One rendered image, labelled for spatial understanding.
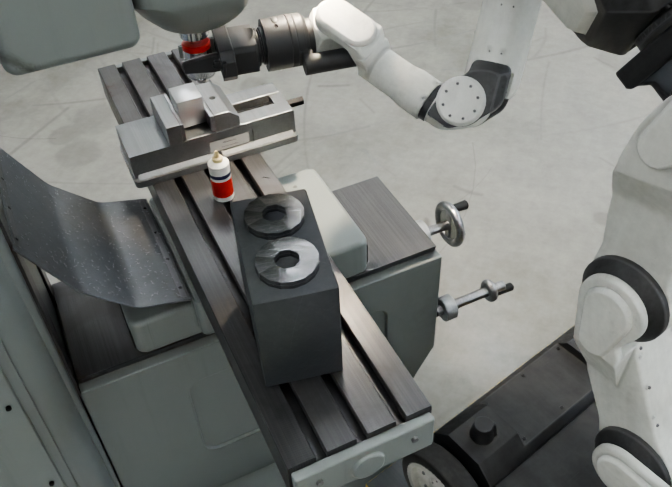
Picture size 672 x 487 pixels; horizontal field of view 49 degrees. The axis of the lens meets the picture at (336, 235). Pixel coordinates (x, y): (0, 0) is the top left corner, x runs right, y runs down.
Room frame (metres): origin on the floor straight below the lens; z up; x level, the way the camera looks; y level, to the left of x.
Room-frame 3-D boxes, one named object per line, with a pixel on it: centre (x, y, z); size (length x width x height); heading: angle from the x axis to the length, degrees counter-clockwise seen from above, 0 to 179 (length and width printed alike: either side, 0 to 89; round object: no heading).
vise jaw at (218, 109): (1.29, 0.23, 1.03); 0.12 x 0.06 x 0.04; 23
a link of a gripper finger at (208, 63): (1.08, 0.21, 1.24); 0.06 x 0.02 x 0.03; 103
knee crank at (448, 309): (1.20, -0.33, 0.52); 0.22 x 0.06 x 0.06; 114
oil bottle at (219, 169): (1.11, 0.21, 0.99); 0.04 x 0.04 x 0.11
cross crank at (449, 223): (1.31, -0.24, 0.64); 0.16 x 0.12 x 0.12; 114
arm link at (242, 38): (1.13, 0.12, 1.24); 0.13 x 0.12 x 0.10; 13
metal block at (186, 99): (1.27, 0.28, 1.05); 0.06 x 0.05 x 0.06; 23
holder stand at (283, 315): (0.78, 0.08, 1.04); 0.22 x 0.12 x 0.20; 12
